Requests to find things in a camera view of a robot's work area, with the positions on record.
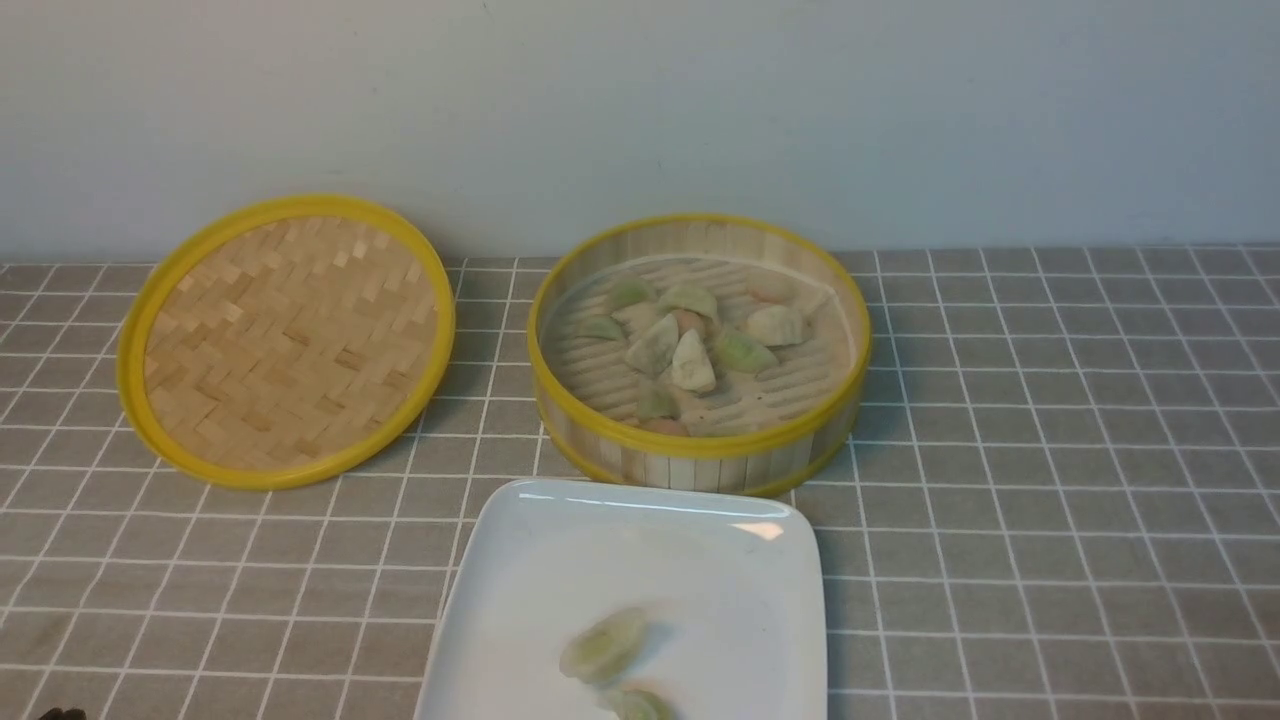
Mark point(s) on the white square ceramic plate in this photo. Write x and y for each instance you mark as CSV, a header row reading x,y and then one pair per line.
x,y
730,589

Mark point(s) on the pale green dumpling centre left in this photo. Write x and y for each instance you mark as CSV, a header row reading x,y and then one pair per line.
x,y
652,351

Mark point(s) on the small green dumpling far left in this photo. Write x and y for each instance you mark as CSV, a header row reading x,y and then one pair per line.
x,y
600,327

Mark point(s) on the white dumpling centre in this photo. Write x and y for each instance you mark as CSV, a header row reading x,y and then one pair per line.
x,y
691,368

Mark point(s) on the white dumpling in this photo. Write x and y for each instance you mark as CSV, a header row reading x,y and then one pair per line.
x,y
691,368
777,325

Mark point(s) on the bamboo steamer basket yellow rim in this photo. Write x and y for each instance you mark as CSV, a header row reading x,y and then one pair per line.
x,y
758,435

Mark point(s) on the pink dumpling centre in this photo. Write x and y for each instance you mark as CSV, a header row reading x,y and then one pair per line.
x,y
688,321

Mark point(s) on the pink dumpling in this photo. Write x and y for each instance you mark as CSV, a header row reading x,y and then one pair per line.
x,y
688,321
776,294

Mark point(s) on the pink dumpling front edge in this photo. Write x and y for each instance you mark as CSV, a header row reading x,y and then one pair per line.
x,y
664,425

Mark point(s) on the white dumpling right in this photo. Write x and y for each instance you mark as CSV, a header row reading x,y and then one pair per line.
x,y
777,325

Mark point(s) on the pink dumpling back right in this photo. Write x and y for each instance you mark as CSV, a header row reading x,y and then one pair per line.
x,y
776,294

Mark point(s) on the bamboo steamer lid yellow rim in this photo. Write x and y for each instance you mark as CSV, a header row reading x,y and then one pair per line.
x,y
287,342

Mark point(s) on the grey checked tablecloth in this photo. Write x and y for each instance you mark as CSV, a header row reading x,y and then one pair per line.
x,y
1060,500

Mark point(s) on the black object bottom left corner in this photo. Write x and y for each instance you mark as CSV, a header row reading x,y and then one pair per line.
x,y
57,713

